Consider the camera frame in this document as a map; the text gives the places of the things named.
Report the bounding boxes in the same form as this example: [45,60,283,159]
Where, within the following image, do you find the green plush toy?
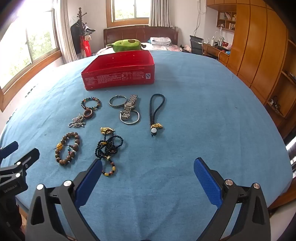
[106,39,147,53]

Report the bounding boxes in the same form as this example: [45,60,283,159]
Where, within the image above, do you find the wooden wall shelf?
[216,10,237,32]

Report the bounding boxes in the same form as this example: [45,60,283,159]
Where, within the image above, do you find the black bead necklace gold charm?
[95,127,124,177]

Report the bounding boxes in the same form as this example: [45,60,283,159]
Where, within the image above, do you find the red tin box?
[81,50,155,91]

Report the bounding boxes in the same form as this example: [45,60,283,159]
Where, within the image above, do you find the silver chain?
[68,115,86,128]

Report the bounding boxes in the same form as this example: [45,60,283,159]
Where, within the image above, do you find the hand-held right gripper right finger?
[193,157,271,241]

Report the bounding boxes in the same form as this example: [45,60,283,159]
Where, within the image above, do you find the black braided lanyard gold charm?
[149,94,165,138]

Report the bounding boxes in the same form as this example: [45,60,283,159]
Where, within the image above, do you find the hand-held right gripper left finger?
[26,159,103,241]

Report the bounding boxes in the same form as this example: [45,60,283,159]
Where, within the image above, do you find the wooden coat rack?
[70,7,95,59]

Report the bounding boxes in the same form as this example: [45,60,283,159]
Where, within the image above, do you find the silver metal watch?
[121,94,138,121]

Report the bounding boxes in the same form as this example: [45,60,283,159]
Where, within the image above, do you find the white curtain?
[54,0,78,64]

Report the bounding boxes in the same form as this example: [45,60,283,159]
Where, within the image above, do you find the wooden wardrobe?
[206,0,296,139]

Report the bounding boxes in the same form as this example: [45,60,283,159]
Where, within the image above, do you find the silver bangle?
[120,110,140,125]
[109,95,127,108]

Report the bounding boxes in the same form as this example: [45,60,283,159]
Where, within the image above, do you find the multicolour bead bracelet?
[81,97,102,111]

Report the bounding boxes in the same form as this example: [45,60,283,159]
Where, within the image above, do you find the black office chair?
[189,35,204,56]

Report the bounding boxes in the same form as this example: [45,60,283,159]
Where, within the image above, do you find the white desk lamp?
[209,31,220,45]

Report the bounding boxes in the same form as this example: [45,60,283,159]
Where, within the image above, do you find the dark wooden headboard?
[103,26,179,47]

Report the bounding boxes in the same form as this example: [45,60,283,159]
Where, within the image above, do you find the folded bedding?
[149,37,173,46]

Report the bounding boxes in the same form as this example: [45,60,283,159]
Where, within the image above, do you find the dark jacket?
[70,22,82,55]

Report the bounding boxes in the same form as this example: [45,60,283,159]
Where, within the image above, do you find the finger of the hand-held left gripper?
[0,141,19,160]
[0,148,40,195]

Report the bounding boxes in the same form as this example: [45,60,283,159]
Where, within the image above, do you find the brown bead bracelet amber bead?
[54,132,80,165]

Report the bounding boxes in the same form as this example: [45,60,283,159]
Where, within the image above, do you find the wooden window above headboard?
[106,0,149,28]

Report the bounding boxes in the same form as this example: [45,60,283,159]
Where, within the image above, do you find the red cloth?
[80,35,92,58]

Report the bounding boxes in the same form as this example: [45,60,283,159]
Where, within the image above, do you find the wooden desk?
[202,43,232,67]

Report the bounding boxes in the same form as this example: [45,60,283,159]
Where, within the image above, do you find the beige curtain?
[148,0,170,28]

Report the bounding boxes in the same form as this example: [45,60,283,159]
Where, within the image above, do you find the wooden side window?
[0,0,62,93]

